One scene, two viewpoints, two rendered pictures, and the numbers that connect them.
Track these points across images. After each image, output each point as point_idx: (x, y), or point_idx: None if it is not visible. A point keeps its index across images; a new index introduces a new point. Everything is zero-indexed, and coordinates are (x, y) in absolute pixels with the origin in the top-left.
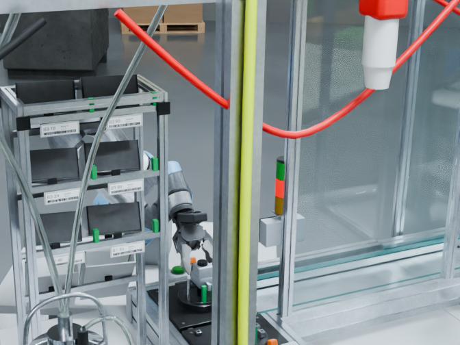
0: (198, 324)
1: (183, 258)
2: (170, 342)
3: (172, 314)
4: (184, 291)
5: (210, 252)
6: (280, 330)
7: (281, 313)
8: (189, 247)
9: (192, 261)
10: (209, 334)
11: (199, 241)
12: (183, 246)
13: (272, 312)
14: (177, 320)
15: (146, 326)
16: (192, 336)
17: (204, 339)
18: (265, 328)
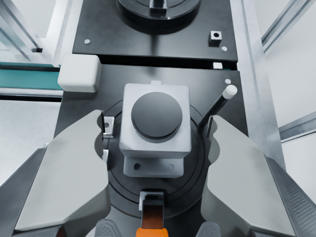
0: (200, 68)
1: (256, 146)
2: (261, 51)
3: (239, 121)
4: (190, 183)
5: (85, 141)
6: (73, 10)
7: (35, 36)
8: (216, 193)
9: (158, 234)
10: (196, 33)
11: (115, 225)
12: (280, 216)
13: (43, 59)
14: (234, 97)
15: (291, 122)
16: (226, 39)
17: (209, 25)
18: (96, 11)
